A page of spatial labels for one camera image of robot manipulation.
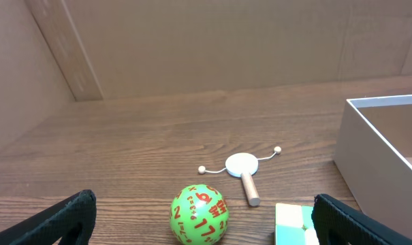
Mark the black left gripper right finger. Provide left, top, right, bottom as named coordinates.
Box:
left=311, top=194, right=412, bottom=245

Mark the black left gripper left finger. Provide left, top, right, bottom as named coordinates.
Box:
left=0, top=189, right=97, bottom=245

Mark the colourful puzzle cube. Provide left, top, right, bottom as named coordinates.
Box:
left=274, top=203, right=319, bottom=245

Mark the white cardboard box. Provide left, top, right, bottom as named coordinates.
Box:
left=333, top=95, right=412, bottom=239

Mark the white wooden rattle drum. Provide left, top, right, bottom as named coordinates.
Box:
left=197, top=146, right=282, bottom=207

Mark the green number ball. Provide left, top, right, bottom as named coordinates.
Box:
left=170, top=184, right=229, bottom=245

